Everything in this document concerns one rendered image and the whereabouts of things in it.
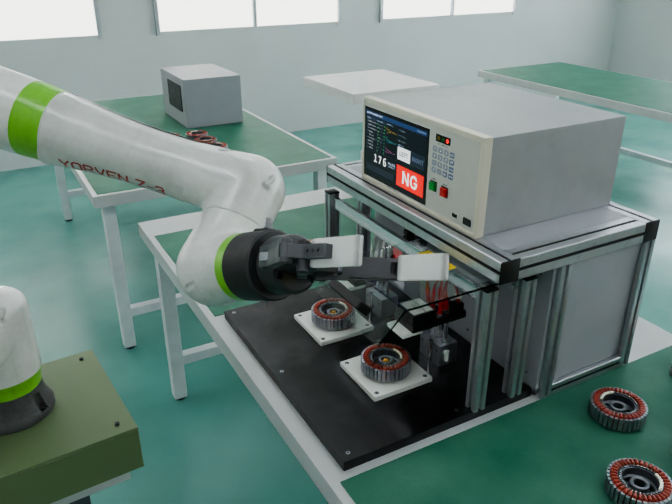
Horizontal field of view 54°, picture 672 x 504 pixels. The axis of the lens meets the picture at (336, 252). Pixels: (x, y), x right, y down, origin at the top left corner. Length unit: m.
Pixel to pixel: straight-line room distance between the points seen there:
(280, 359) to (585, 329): 0.69
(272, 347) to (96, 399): 0.43
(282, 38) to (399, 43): 1.31
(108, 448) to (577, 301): 0.97
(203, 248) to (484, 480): 0.70
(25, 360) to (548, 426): 1.02
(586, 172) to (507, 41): 6.46
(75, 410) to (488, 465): 0.79
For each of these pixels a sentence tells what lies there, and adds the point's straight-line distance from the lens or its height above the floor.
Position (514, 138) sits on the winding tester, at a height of 1.31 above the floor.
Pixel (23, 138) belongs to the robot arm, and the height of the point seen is 1.39.
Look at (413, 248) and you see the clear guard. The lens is 1.39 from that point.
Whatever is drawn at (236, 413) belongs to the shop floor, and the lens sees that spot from 2.64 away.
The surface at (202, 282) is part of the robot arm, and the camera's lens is 0.90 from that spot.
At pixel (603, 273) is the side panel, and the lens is 1.49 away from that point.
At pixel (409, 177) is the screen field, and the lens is 1.47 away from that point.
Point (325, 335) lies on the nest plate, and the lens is 1.61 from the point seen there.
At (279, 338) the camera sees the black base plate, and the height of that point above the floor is 0.77.
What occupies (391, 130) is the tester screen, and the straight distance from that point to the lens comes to 1.51.
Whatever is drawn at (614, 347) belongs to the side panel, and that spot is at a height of 0.80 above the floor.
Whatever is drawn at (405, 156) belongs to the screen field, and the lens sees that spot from 1.47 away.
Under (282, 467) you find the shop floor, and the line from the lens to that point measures 2.40.
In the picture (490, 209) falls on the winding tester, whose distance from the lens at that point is 1.33.
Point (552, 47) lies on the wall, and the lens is 8.42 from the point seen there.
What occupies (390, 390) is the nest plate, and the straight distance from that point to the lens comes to 1.43.
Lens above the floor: 1.64
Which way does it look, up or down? 25 degrees down
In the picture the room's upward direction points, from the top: straight up
